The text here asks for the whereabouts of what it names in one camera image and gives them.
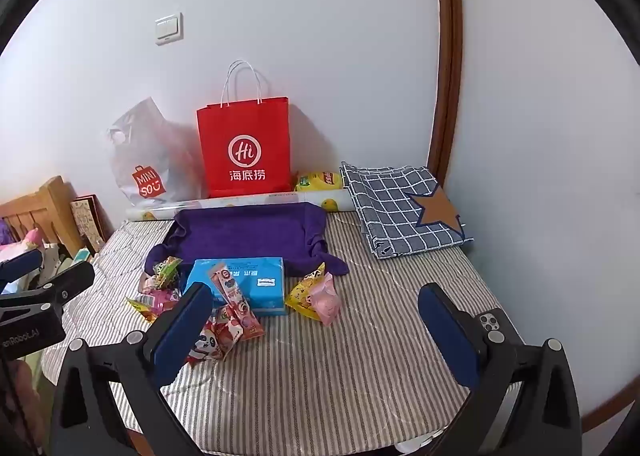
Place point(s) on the wooden headboard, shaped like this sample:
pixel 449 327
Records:
pixel 35 206

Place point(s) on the striped bed quilt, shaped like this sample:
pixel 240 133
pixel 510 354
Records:
pixel 325 386

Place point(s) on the red paper bag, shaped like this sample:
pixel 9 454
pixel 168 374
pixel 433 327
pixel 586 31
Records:
pixel 245 136

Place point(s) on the yellow black print snack packet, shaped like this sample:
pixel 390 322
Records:
pixel 302 293

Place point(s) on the blue checked cloth with star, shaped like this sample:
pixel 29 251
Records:
pixel 390 206

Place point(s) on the white plastic bag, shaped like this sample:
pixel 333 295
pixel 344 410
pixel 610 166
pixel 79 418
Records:
pixel 145 156

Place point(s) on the purple towel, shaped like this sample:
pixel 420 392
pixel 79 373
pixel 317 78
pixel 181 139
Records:
pixel 240 236

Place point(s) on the pink stick snack packet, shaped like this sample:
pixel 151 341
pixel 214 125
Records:
pixel 227 283
pixel 245 318

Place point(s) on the grey smartphone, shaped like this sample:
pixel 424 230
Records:
pixel 495 321

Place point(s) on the green snack packet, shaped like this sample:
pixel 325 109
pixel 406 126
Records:
pixel 167 270

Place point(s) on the plain magenta snack bag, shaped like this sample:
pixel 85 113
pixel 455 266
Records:
pixel 162 297

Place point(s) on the white light switch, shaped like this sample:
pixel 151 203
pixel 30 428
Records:
pixel 169 29

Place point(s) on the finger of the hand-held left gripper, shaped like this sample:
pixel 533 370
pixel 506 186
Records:
pixel 22 264
pixel 70 283

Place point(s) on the wooden door frame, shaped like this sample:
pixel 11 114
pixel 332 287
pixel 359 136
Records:
pixel 447 61

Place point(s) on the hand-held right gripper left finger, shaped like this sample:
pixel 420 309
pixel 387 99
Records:
pixel 180 331

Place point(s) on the yellow chip bag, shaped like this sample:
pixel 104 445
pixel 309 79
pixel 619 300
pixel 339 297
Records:
pixel 317 181

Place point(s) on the fruit print paper roll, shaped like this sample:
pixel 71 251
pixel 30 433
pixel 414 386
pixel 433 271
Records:
pixel 280 199

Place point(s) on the bright yellow snack packet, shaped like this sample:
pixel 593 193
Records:
pixel 142 307

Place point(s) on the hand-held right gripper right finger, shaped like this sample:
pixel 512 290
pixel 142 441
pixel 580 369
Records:
pixel 445 336

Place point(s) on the pale teal box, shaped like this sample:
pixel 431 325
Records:
pixel 84 256

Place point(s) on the pale pink snack packet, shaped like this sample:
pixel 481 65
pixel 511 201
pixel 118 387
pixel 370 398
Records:
pixel 327 306

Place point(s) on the panda print snack packet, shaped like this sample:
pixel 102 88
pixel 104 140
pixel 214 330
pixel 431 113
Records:
pixel 212 343

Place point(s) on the blue tissue pack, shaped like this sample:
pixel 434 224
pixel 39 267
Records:
pixel 262 286

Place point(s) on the pale green cloth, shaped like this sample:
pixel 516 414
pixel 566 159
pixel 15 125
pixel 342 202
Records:
pixel 40 363

